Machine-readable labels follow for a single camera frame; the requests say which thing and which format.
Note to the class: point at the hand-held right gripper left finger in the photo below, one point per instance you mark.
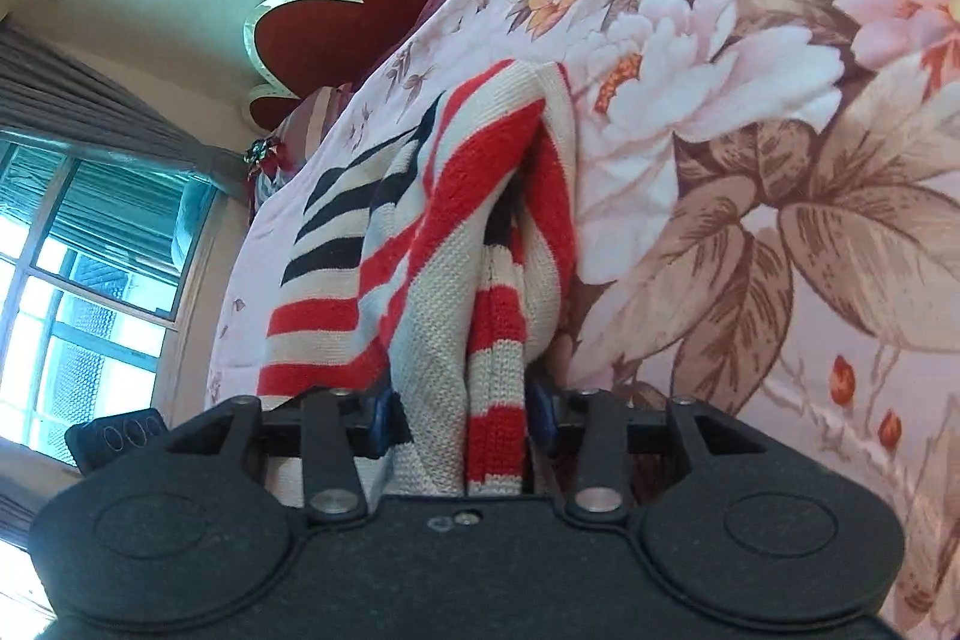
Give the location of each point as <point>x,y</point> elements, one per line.
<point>382,416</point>

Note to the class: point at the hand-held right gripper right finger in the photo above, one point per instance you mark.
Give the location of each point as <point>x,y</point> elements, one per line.
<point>538,416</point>

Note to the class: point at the red black white striped sweater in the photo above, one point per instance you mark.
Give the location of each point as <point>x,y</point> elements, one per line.
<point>450,280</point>

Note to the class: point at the large barred window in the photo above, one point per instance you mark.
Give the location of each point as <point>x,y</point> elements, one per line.
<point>75,280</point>

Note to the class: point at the red flower ornament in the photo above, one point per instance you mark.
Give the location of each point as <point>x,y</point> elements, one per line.
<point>262,160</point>

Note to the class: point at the pink striped pillow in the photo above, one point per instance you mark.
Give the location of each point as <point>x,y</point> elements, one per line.
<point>311,123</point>

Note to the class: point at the grey curtain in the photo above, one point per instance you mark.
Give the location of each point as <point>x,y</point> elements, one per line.
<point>82,100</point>

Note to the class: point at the pink floral bed blanket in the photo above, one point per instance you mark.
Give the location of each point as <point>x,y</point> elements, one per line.
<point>750,85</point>

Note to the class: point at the red heart-shaped headboard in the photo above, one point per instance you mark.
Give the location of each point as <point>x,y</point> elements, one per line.
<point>360,3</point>

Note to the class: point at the maroon pillow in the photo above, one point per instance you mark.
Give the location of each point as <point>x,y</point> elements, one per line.
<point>442,3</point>

